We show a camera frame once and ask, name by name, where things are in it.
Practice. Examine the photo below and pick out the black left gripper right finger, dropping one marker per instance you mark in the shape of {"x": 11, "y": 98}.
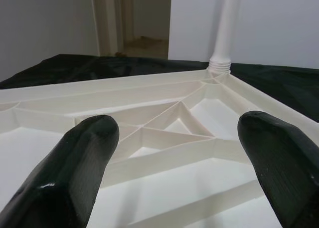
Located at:
{"x": 286, "y": 170}

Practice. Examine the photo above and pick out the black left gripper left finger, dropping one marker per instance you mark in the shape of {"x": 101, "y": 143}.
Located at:
{"x": 62, "y": 183}

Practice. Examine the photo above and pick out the white plastic table top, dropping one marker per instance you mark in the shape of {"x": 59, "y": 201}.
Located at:
{"x": 174, "y": 178}

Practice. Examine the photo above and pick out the white plastic table leg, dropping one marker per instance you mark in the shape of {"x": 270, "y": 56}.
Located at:
{"x": 226, "y": 26}

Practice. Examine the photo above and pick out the black tablecloth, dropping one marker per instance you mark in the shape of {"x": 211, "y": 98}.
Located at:
{"x": 99, "y": 66}

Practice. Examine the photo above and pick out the white door frame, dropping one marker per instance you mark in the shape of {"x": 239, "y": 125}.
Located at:
{"x": 107, "y": 18}

